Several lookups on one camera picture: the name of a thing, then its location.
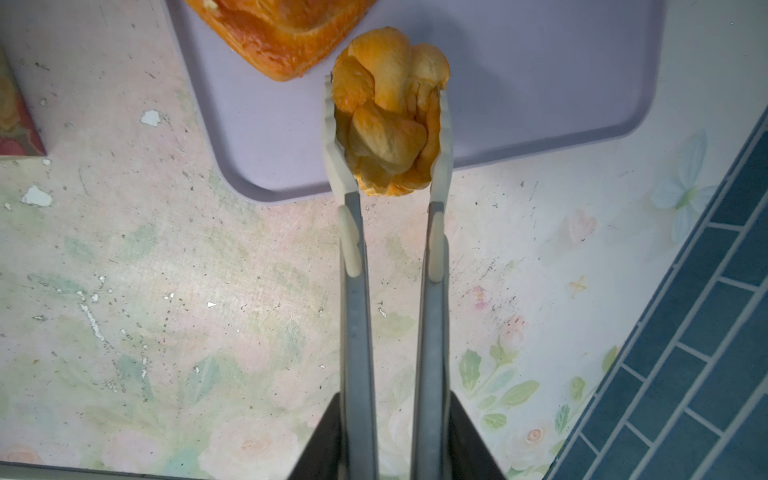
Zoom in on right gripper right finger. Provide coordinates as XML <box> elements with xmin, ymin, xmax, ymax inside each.
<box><xmin>410</xmin><ymin>90</ymin><xmax>454</xmax><ymax>479</ymax></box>

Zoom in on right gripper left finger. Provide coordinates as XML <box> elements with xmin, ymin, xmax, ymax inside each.
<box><xmin>322</xmin><ymin>75</ymin><xmax>379</xmax><ymax>479</ymax></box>

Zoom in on small round knotted bun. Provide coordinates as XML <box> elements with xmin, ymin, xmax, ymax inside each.
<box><xmin>331</xmin><ymin>27</ymin><xmax>451</xmax><ymax>197</ymax></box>

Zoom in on glazed brown pastry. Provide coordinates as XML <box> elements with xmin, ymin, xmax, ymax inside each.
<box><xmin>186</xmin><ymin>0</ymin><xmax>374</xmax><ymax>82</ymax></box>

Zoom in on paper gift bag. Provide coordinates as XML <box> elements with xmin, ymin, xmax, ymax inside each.
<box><xmin>0</xmin><ymin>50</ymin><xmax>47</xmax><ymax>160</ymax></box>

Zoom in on lavender tray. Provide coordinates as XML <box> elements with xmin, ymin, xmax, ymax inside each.
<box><xmin>164</xmin><ymin>1</ymin><xmax>666</xmax><ymax>204</ymax></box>

